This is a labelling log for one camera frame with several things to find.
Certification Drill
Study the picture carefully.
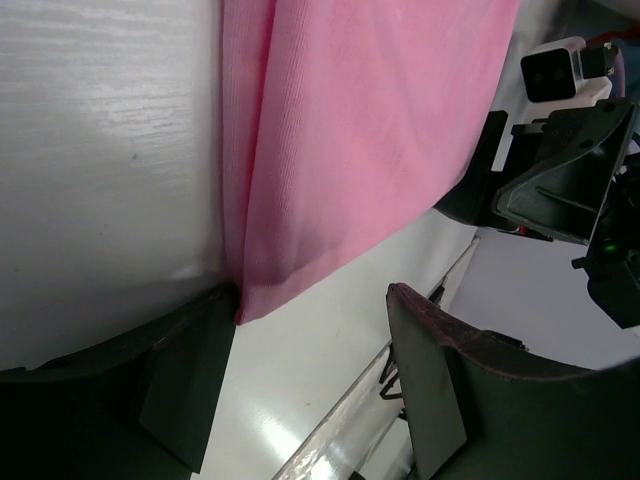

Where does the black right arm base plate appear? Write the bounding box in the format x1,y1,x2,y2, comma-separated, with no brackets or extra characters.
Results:
378,281,447,401

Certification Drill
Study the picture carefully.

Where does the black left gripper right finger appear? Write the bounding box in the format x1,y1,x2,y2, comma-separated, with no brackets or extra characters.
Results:
404,309,639,479

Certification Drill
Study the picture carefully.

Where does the light pink t-shirt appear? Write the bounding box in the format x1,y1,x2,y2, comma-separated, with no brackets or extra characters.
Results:
221,1,519,323

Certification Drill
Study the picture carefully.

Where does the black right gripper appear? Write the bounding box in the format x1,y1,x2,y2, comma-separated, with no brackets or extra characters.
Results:
435,98,639,329

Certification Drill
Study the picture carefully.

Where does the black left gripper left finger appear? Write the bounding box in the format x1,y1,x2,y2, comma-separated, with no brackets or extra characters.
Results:
1,284,238,479

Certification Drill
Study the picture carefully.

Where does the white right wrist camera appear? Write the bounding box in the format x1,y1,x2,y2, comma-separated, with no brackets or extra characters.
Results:
520,36,626,123

